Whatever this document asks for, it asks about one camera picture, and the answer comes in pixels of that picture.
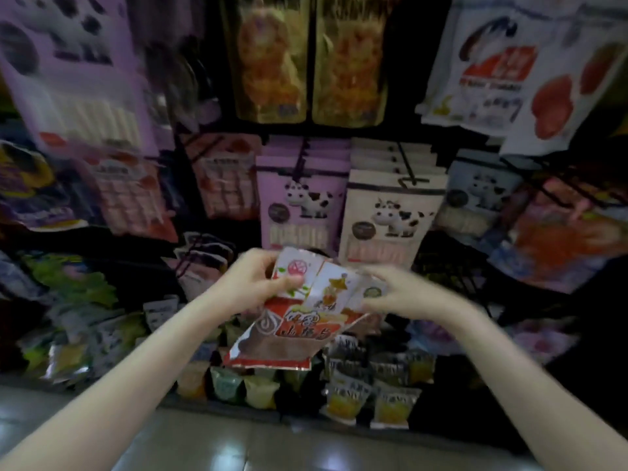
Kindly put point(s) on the person's left forearm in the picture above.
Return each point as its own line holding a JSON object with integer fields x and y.
{"x": 108, "y": 397}

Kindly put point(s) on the hawthorn slice bag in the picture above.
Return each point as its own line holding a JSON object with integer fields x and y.
{"x": 314, "y": 319}

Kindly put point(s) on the White Rabbit candy bag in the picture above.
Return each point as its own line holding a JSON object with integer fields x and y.
{"x": 481, "y": 73}

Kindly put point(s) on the person's right hand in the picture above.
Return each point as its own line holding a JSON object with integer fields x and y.
{"x": 417, "y": 294}

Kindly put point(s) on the strawberry jelly bag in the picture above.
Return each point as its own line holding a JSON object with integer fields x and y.
{"x": 559, "y": 235}

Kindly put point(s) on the row of small yellow pouches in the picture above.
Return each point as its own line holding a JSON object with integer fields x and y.
{"x": 392, "y": 402}

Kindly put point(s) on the white red fruit bag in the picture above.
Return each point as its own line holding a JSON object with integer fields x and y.
{"x": 579, "y": 103}

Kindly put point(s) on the person's left hand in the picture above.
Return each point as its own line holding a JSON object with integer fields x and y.
{"x": 245, "y": 284}

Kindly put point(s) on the red sliced snack bag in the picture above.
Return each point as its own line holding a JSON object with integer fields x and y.
{"x": 128, "y": 196}
{"x": 226, "y": 176}

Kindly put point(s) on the person's right forearm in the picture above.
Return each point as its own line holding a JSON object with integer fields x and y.
{"x": 549, "y": 387}

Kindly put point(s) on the row of pale green pouches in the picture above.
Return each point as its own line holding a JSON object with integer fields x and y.
{"x": 98, "y": 338}

